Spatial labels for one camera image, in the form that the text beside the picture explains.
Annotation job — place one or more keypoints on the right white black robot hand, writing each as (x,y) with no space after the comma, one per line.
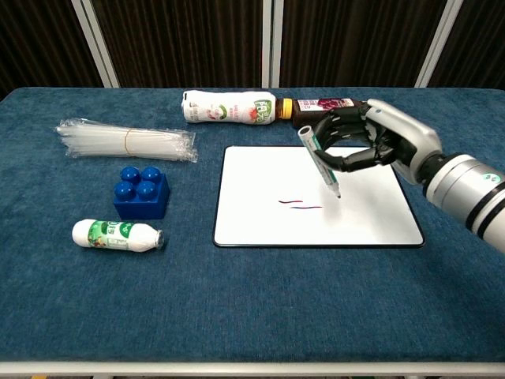
(398,130)

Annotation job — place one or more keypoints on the teal marker pen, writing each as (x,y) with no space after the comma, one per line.
(309,137)

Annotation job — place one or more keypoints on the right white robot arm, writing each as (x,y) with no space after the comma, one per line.
(469,193)

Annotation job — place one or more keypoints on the white rectangular board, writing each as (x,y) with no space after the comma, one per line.
(276,225)

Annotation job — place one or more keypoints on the brown drink bottle yellow cap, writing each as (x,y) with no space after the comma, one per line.
(305,112)

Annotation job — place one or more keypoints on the dark corrugated partition panel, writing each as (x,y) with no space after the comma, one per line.
(351,43)
(477,43)
(181,43)
(39,43)

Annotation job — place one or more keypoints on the white printed drink bottle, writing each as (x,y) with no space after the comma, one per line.
(229,107)

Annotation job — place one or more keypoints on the blue table cloth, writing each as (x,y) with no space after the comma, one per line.
(236,300)

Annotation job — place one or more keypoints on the blue toy building block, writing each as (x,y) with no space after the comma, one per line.
(140,205)

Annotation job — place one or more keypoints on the bag of clear straws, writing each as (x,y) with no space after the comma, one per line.
(118,138)

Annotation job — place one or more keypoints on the small white bottle green label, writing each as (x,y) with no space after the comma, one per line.
(114,235)

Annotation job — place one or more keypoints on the grey metal partition post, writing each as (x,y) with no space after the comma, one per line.
(438,43)
(94,43)
(272,43)

